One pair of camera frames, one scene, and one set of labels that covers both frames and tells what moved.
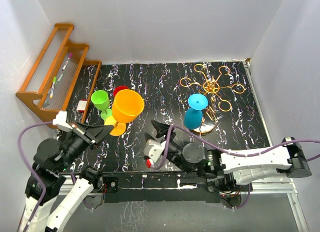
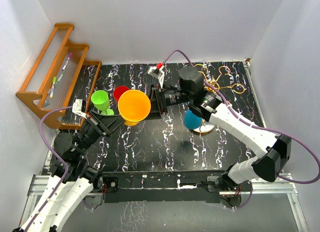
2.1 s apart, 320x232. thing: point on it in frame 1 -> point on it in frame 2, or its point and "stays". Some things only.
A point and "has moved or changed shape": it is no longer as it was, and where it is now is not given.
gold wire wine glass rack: (210, 88) stays
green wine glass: (101, 100) stays
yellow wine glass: (127, 105) has moved or changed shape
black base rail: (160, 187) stays
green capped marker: (54, 80) stays
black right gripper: (161, 129) -> (155, 112)
